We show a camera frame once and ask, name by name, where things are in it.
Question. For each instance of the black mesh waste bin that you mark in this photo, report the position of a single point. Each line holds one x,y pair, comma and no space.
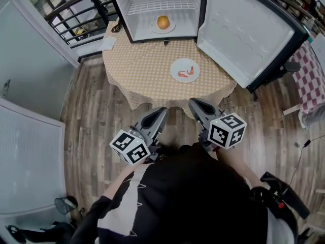
62,205

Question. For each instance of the black worn equipment rig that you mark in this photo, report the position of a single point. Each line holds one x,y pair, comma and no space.
281,189

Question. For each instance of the black swivel chair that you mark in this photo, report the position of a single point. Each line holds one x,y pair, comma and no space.
30,234

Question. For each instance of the red shrimp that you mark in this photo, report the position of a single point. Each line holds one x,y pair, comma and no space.
181,73
191,70

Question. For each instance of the person's black and white top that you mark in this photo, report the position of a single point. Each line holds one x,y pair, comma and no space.
193,192

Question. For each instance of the white wire fridge shelf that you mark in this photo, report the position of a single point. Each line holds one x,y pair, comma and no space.
162,12

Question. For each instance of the small white shrimp plate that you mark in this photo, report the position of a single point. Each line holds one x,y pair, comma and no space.
182,63

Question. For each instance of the plain white plate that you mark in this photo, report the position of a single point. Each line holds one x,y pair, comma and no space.
155,27

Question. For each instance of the yellow checked tablecloth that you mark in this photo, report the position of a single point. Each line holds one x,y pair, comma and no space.
142,70

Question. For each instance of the black mesh office chair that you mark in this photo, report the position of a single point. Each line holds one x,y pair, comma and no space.
292,67

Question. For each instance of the person's left forearm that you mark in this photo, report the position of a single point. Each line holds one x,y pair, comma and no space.
119,182

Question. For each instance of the person's right forearm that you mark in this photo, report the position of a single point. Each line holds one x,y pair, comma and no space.
236,164

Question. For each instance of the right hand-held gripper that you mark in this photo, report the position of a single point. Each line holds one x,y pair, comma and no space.
226,133

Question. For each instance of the white flat box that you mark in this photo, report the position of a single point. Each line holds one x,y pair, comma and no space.
318,44

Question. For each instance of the black mini fridge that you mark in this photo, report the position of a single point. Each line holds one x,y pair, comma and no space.
241,34

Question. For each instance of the white folded cloth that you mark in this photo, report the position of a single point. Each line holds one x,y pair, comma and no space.
109,43

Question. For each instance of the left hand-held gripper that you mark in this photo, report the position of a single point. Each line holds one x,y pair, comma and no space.
129,147

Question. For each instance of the black metal balcony railing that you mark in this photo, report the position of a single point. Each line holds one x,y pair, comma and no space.
100,11

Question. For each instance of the clear water bottle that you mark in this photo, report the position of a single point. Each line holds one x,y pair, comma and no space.
310,24

